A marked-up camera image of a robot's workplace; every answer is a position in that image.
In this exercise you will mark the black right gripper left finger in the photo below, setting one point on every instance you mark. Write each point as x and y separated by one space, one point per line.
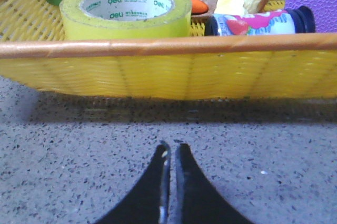
148 200

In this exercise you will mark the yellow tape roll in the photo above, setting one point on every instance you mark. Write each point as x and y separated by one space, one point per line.
117 19

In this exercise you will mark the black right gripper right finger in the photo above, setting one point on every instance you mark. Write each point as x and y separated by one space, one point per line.
197 199

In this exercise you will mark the strawberry label bottle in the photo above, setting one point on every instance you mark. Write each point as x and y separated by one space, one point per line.
278 22

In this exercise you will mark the yellow woven basket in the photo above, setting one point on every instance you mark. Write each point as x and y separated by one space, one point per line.
34 53

